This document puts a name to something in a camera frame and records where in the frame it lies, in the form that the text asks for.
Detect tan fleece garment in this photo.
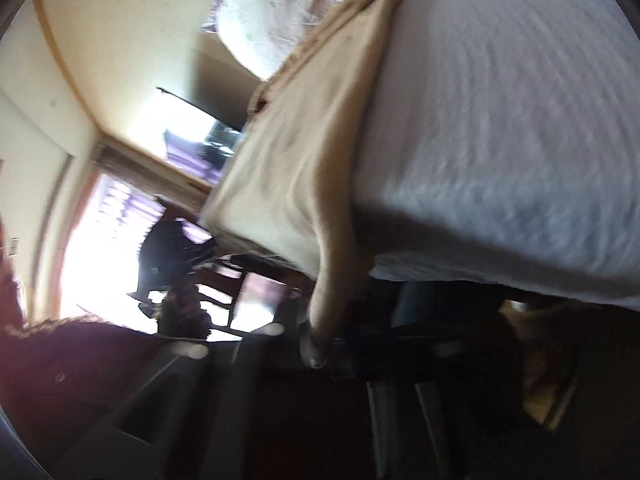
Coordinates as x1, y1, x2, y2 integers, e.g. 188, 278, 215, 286
202, 0, 401, 367

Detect dark red garment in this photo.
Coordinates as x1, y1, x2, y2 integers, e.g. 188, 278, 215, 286
1, 237, 170, 468

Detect dark screen with purple glare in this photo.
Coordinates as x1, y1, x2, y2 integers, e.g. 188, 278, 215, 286
164, 122, 242, 185

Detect dark wooden chair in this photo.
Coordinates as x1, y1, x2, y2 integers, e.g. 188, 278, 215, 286
129, 195, 312, 340

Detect white floral quilt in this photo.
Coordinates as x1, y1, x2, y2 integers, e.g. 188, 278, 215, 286
200, 0, 396, 83

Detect window with blinds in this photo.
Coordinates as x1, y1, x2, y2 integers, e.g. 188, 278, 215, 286
60, 174, 163, 334

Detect white bed sheet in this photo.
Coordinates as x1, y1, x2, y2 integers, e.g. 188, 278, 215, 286
352, 0, 639, 308

